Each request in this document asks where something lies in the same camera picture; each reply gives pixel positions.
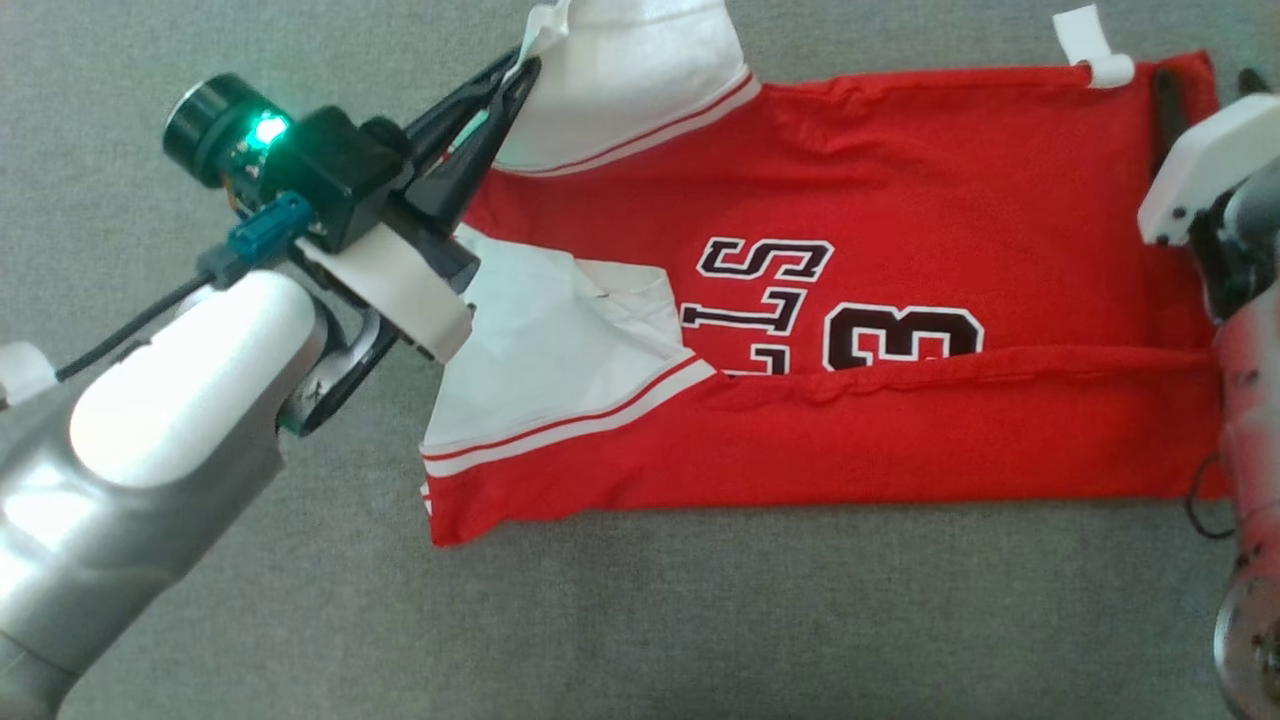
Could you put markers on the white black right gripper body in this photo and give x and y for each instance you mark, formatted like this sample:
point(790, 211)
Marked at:
point(1200, 170)

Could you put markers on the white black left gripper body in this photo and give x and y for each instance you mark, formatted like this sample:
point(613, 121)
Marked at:
point(400, 290)

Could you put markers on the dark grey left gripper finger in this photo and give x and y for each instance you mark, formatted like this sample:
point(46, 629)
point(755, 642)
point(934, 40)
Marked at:
point(455, 100)
point(480, 160)

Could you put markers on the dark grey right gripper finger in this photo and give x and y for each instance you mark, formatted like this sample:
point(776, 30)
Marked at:
point(1255, 82)
point(1167, 120)

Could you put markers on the red Bulls jersey white sleeves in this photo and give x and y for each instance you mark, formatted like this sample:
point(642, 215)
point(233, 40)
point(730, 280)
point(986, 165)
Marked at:
point(900, 440)

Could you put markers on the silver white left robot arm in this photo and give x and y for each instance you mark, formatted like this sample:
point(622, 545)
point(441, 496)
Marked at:
point(150, 470)

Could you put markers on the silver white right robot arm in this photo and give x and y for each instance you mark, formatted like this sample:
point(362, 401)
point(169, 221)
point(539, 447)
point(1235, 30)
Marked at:
point(1250, 420)

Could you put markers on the large grey sofa chaise seat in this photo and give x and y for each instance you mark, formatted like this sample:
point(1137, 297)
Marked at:
point(700, 630)

